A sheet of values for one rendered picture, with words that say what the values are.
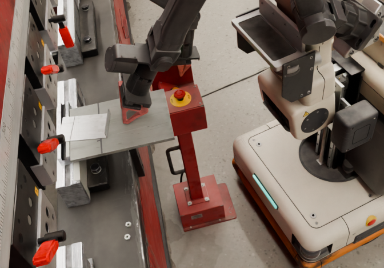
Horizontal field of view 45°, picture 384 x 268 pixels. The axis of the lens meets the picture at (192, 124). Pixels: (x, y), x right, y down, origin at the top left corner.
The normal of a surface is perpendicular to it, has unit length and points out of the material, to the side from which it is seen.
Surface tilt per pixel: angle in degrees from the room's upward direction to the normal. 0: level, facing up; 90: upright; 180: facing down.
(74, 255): 0
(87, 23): 0
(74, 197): 90
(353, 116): 0
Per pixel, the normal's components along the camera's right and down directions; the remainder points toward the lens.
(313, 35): 0.18, 0.92
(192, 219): 0.22, 0.72
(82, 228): -0.12, -0.65
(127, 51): 0.42, -0.39
